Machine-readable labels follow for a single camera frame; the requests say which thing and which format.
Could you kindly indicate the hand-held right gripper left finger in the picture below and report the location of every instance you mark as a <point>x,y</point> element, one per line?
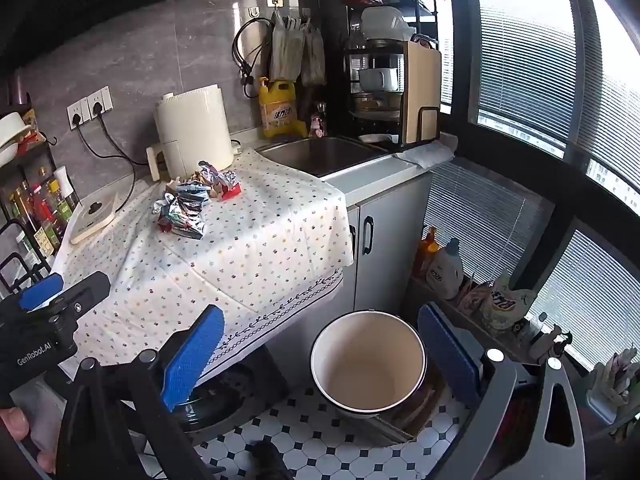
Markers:
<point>192,355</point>

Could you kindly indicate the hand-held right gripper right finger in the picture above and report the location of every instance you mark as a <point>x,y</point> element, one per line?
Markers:
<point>447,355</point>

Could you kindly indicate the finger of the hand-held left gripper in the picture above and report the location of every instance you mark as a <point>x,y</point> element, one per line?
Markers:
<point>87,286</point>
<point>37,294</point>

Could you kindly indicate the white round trash bin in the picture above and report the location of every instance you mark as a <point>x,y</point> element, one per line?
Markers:
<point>365,360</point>

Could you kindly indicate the silver snack bag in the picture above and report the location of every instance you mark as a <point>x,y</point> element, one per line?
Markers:
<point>182,220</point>

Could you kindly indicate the blue silver wrapper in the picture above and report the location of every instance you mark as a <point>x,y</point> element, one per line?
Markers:
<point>190,191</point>

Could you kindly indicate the red cardboard box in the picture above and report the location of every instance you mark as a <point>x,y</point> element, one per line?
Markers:
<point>232,191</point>

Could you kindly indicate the shiny foil wrapper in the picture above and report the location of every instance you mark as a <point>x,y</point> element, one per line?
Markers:
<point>217,174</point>

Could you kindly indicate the person's left hand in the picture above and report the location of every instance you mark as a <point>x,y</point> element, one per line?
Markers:
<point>14,424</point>

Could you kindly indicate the front-load washing machine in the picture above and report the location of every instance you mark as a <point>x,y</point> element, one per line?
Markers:
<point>235,395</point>

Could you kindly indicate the small paper pouches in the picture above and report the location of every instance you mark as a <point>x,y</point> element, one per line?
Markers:
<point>471,297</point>

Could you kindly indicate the white flat kitchen appliance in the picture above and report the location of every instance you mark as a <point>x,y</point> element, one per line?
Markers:
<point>92,220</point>

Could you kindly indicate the green white refill pouch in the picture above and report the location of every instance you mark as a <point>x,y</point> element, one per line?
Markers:
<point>505,305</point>

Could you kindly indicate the white laundry detergent bottle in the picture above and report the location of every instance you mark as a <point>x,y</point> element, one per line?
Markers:
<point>447,272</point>

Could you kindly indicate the row of condiment bottles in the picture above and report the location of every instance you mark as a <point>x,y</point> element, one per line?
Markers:
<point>45,210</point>

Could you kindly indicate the floral white tablecloth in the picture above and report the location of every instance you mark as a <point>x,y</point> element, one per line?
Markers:
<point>225,260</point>

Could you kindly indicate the orange bottle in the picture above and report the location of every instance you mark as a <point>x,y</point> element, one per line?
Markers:
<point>428,255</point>

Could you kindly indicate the person's dark shoe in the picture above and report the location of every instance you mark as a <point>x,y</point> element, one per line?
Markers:
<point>270,460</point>

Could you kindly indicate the slatted window blind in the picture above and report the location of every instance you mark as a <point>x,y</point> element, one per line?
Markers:
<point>480,215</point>
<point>525,60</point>
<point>595,290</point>
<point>617,100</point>

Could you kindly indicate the grey sink cabinet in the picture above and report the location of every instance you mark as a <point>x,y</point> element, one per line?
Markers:
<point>390,220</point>

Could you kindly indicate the white bowl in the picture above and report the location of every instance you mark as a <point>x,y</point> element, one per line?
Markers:
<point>12,135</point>

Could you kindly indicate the white dishcloth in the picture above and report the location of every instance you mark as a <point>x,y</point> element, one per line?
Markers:
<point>425,155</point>

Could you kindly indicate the purple cup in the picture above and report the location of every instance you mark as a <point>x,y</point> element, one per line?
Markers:
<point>19,91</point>

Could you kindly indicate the stainless steel sink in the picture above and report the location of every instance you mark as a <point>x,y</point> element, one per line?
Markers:
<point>320,152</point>

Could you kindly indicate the yellow detergent bottle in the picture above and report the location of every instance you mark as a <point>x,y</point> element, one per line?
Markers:
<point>280,110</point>

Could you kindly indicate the small pink bottle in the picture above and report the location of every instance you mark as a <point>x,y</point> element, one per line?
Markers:
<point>318,122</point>

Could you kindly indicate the wooden cutting board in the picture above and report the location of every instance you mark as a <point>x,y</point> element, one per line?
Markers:
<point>420,85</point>

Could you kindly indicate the black dish rack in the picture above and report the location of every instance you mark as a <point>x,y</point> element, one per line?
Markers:
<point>347,75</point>

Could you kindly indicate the hanging plastic bag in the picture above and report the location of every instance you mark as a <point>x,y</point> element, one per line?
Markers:
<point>314,55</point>
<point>286,47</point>

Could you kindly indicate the white plastic container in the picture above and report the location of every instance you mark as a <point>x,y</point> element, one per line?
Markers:
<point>382,22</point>

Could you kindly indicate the white wall socket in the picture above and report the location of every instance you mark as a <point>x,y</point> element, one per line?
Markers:
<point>100,101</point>
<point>79,112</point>

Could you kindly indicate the black window frame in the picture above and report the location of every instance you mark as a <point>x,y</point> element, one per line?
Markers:
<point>550,170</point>

